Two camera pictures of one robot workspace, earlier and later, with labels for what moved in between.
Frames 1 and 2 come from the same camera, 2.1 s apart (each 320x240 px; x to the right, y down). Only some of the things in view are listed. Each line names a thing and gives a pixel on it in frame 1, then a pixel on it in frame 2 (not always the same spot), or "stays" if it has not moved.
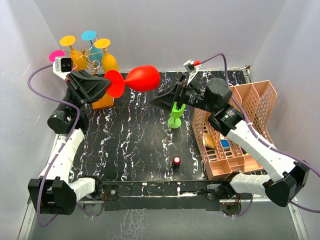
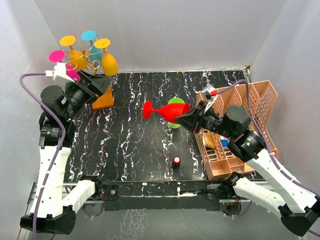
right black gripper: x=177 y=93 to x=190 y=120
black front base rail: x=157 y=196 stays
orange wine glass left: x=79 y=59 stays
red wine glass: x=143 y=78 to x=171 y=111
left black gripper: x=91 y=89 stays
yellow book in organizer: x=208 y=141 stays
